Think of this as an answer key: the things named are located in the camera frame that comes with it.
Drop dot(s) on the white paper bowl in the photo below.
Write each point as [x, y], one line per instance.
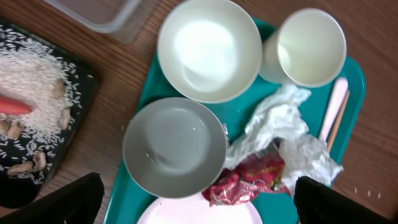
[209, 51]

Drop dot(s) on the crumpled white tissue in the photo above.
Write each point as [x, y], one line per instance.
[278, 117]

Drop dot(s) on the white paper cup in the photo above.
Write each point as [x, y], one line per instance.
[309, 49]

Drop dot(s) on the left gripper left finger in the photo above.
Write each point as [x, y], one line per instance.
[77, 202]

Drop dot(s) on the black food waste tray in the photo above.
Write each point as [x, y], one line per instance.
[81, 85]

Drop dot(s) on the white plastic fork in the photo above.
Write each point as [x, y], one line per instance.
[337, 96]

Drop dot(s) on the clear plastic bin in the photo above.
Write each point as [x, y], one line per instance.
[121, 19]

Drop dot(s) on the pile of white rice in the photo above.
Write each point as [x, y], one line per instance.
[30, 78]

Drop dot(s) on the wooden chopstick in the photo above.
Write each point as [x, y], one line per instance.
[337, 122]

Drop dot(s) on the red snack wrapper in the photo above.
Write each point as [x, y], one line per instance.
[259, 173]

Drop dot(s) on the pink round plate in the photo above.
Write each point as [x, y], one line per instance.
[196, 209]

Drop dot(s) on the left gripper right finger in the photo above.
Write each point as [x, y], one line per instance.
[319, 204]

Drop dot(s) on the orange carrot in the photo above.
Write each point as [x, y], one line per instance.
[14, 107]

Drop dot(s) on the grey melamine bowl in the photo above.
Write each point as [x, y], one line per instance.
[174, 148]

